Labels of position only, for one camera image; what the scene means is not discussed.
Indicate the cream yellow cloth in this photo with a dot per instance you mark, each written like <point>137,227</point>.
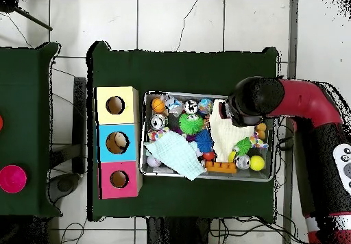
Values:
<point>225,140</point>

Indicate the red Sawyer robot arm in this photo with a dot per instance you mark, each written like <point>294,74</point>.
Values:
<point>307,98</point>

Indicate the clear mesh bin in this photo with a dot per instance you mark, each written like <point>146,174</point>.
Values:
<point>269,172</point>

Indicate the wooden box with three holes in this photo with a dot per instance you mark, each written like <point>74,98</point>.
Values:
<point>104,140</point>

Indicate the globe print ball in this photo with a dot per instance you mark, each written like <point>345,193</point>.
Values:
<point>205,105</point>

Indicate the silver can with open top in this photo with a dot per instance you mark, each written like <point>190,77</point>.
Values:
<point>191,107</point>

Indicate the green fuzzy toy with eyes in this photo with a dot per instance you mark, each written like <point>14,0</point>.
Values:
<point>191,125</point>

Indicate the blue spiky ball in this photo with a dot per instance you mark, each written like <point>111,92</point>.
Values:
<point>205,142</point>

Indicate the orange toy brick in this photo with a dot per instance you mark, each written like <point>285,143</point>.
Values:
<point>221,168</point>

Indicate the plain yellow ball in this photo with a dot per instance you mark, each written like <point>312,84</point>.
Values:
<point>257,163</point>

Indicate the small orange basketball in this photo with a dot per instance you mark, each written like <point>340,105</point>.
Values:
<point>159,105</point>

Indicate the mint green cloth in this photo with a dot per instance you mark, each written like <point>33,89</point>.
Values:
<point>175,153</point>

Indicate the silver can with closed top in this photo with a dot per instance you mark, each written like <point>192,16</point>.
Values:
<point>158,122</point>

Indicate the side table with green cloth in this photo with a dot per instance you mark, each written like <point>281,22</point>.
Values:
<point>27,118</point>

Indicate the pink disc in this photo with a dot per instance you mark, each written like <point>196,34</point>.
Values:
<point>12,179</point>

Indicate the red disc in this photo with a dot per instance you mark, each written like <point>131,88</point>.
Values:
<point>1,123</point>

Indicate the black tripod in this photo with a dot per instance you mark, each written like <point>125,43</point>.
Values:
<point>8,6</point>

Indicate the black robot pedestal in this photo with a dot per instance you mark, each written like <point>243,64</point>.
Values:
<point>181,233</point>

